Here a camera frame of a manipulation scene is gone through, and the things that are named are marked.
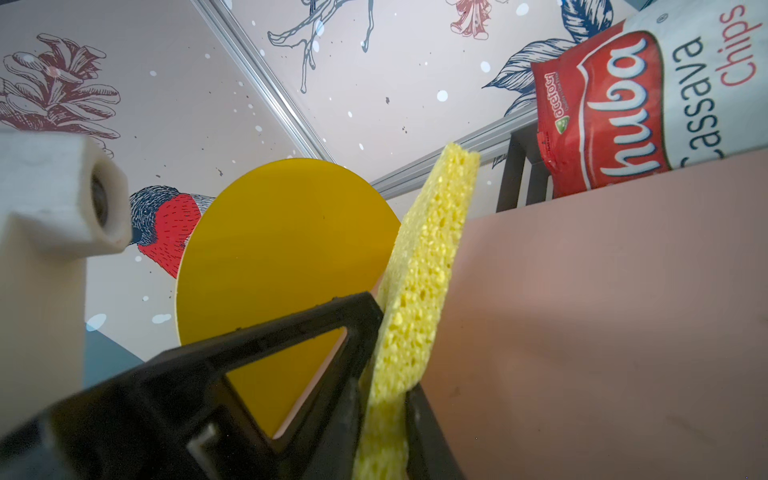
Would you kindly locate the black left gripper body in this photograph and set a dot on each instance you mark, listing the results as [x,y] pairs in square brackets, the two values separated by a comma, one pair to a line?
[104,433]

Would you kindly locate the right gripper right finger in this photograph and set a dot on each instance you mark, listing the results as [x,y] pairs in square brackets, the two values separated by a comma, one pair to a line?
[429,455]

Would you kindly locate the red cassava chips bag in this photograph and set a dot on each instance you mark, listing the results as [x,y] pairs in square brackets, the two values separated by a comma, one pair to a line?
[678,84]

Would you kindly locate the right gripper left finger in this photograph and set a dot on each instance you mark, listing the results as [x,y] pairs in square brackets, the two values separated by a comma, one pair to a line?
[335,454]

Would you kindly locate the yellow sponge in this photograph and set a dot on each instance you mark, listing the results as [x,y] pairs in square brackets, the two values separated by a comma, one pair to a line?
[411,295]

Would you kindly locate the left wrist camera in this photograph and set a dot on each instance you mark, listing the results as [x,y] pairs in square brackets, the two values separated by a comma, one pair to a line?
[63,200]

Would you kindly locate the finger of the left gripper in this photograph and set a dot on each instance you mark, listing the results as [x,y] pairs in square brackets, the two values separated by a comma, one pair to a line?
[186,388]

